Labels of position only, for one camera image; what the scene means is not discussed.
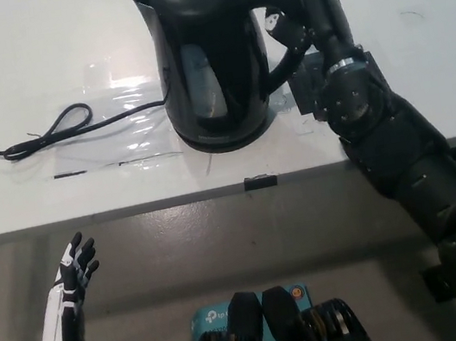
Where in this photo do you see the white and black left hand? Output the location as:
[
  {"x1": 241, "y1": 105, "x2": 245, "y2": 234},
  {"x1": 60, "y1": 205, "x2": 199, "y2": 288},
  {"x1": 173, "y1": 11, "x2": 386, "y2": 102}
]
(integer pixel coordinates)
[{"x1": 5, "y1": 229, "x2": 115, "y2": 341}]

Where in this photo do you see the clear plastic film sheet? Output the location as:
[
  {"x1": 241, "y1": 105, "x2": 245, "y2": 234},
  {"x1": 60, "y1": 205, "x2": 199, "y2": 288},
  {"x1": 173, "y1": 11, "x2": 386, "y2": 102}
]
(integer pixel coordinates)
[{"x1": 36, "y1": 51, "x2": 186, "y2": 180}]

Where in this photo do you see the small black table clip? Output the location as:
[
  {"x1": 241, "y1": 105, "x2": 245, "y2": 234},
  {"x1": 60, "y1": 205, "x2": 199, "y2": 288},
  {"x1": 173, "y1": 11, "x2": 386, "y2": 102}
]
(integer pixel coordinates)
[{"x1": 241, "y1": 172, "x2": 280, "y2": 193}]

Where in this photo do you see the black bracket block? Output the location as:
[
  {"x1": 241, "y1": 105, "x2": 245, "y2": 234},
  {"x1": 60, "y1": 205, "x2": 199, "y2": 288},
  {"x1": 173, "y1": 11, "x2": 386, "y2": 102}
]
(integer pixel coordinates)
[{"x1": 418, "y1": 262, "x2": 456, "y2": 305}]

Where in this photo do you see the black power cord with plug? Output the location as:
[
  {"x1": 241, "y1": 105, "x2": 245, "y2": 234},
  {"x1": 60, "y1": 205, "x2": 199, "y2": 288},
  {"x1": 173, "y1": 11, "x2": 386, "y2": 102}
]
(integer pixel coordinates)
[{"x1": 0, "y1": 86, "x2": 174, "y2": 165}]

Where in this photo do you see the black electric kettle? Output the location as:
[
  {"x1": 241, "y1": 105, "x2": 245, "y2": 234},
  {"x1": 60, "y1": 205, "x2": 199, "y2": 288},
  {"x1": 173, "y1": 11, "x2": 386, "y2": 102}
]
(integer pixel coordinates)
[{"x1": 131, "y1": 0, "x2": 326, "y2": 154}]

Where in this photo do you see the black and white right hand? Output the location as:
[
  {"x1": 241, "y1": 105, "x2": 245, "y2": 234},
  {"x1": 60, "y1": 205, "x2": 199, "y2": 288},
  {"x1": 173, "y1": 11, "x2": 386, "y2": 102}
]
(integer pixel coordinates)
[{"x1": 258, "y1": 0, "x2": 371, "y2": 86}]

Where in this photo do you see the black round kettle base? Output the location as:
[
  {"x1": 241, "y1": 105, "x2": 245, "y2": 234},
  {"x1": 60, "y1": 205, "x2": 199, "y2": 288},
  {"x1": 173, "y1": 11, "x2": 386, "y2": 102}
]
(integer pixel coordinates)
[{"x1": 177, "y1": 117, "x2": 278, "y2": 160}]

